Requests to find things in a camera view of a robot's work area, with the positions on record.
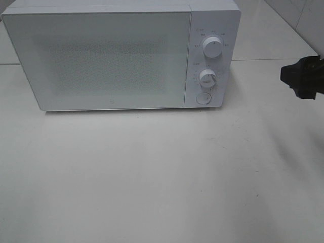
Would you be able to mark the white timer knob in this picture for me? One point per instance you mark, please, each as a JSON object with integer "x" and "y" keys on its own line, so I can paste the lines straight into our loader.
{"x": 207, "y": 78}

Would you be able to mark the round door release button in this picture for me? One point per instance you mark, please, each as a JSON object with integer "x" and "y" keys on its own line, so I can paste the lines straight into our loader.
{"x": 203, "y": 98}

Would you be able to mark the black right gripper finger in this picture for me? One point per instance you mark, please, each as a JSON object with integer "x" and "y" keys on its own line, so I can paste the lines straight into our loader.
{"x": 307, "y": 69}
{"x": 308, "y": 90}

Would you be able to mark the white microwave door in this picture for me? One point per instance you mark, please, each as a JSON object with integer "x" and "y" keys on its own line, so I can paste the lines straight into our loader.
{"x": 99, "y": 61}

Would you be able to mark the white microwave oven body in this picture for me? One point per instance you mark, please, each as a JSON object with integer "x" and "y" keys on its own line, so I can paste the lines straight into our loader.
{"x": 207, "y": 18}

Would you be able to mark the upper white power knob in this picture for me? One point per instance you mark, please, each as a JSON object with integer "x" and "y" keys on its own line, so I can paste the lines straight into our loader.
{"x": 212, "y": 46}

